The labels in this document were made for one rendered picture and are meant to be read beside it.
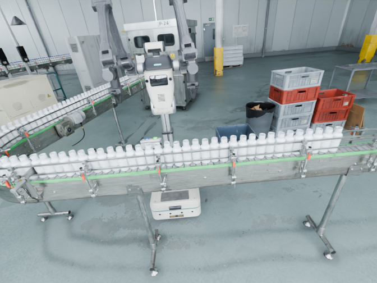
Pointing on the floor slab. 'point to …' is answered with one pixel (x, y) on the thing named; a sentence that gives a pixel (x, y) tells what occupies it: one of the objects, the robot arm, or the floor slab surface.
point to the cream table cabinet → (24, 97)
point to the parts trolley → (352, 76)
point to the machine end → (160, 29)
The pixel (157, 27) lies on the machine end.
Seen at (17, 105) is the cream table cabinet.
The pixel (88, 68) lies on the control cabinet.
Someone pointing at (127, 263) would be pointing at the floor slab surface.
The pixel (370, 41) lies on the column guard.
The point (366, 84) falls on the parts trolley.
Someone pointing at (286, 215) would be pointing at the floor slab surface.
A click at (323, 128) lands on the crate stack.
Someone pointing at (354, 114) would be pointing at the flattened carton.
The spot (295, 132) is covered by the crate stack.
